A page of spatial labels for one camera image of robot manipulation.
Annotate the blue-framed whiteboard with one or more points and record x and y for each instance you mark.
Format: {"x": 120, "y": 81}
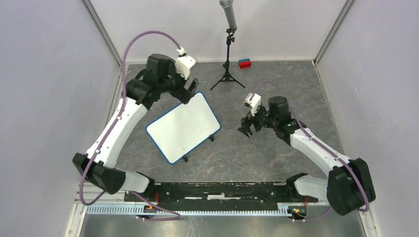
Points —
{"x": 183, "y": 128}

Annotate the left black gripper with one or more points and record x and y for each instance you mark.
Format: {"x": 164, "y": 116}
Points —
{"x": 184, "y": 95}

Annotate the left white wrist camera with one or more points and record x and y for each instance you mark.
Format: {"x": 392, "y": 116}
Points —
{"x": 184, "y": 63}

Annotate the silver microphone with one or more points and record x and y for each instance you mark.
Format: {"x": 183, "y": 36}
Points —
{"x": 227, "y": 6}

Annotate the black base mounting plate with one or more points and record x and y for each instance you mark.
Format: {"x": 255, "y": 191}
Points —
{"x": 223, "y": 196}

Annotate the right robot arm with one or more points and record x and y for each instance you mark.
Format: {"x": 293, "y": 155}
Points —
{"x": 348, "y": 184}

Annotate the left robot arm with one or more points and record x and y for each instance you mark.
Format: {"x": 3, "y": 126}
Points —
{"x": 161, "y": 75}

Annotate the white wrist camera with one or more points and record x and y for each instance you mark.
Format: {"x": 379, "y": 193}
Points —
{"x": 253, "y": 101}
{"x": 184, "y": 63}

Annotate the red and blue eraser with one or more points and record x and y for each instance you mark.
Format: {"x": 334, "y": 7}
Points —
{"x": 244, "y": 63}

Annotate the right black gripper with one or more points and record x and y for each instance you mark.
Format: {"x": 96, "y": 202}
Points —
{"x": 246, "y": 122}

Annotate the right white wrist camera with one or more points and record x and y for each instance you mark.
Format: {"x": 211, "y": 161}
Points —
{"x": 253, "y": 101}

